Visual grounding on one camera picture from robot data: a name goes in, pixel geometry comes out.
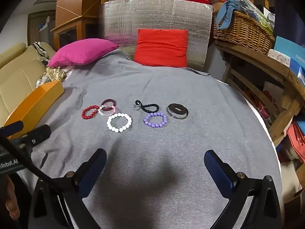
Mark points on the blue cardboard box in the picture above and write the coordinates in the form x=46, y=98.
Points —
x=290, y=50

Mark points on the beige leather sofa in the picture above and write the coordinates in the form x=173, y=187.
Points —
x=21, y=76

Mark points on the pink pillow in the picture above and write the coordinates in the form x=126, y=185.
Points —
x=81, y=52

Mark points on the pink bags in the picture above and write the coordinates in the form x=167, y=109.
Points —
x=296, y=140

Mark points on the blue cloth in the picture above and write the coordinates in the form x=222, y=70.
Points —
x=226, y=12

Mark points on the wooden shelf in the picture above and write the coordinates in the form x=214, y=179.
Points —
x=269, y=66

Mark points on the person's left hand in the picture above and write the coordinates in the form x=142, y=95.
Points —
x=10, y=202

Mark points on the wooden cabinet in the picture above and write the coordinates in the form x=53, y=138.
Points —
x=71, y=9

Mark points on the gold patterned cloth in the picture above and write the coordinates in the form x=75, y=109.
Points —
x=53, y=75

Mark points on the red pillow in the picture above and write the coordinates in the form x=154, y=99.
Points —
x=162, y=47

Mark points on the white printed box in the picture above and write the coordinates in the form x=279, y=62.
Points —
x=278, y=57

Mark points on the wicker basket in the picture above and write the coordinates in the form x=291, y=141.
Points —
x=243, y=33

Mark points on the brown window blind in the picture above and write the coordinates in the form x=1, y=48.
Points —
x=35, y=28

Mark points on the silver foil insulation mat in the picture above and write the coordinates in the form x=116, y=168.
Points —
x=154, y=14

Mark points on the grey blanket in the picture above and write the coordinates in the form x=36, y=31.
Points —
x=166, y=88

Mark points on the dark patterned cloth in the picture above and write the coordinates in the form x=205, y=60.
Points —
x=41, y=52

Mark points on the orange box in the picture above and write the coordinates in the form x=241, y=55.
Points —
x=35, y=105

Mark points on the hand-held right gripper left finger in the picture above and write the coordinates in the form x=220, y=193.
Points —
x=94, y=170

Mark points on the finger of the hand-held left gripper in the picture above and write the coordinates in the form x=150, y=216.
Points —
x=39, y=134
x=13, y=127

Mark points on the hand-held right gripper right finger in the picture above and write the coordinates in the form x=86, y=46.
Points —
x=215, y=171

